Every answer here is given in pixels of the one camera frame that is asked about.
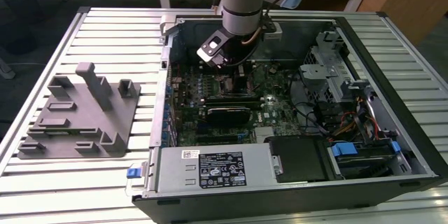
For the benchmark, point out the CPU socket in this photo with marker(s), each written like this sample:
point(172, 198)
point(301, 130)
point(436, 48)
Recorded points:
point(228, 85)

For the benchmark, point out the silver coin battery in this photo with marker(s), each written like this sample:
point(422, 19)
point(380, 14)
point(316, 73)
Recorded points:
point(272, 70)

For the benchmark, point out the black RAM slot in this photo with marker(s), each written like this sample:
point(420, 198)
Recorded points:
point(230, 105)
point(230, 98)
point(230, 102)

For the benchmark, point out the green motherboard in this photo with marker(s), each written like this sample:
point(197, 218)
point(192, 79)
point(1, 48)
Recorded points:
point(280, 87)

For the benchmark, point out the black graphics card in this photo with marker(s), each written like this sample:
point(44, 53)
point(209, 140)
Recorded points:
point(226, 116)

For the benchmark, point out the perforated metal drive cage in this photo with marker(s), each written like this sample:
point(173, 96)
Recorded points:
point(321, 77)

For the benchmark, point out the silver chipset heatsink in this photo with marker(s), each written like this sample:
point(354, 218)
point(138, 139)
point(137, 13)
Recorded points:
point(265, 132)

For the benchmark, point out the black expansion slot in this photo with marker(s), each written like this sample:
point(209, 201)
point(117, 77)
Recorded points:
point(224, 141)

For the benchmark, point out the black plastic shroud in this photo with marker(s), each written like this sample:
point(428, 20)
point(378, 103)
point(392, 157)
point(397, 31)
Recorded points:
point(300, 158)

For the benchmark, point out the silver power supply unit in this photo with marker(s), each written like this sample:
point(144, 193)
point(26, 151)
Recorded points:
point(174, 166)

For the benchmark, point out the hard disk in blue carrier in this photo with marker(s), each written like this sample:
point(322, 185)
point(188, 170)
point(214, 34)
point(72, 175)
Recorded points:
point(344, 150)

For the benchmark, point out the grey parts rack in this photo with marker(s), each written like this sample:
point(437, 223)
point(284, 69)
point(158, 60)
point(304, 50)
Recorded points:
point(80, 134)

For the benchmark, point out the blue case latch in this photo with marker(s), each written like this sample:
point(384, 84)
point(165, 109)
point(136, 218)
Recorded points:
point(132, 172)

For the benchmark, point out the black open PC case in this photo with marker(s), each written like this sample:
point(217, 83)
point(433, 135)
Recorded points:
point(244, 203)

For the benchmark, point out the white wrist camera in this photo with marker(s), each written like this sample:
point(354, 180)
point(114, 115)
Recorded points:
point(206, 55)

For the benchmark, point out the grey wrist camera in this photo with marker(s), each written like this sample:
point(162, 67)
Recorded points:
point(273, 35)

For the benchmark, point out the grey metal drive bracket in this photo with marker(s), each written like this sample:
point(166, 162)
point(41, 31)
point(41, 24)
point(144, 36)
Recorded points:
point(376, 108)

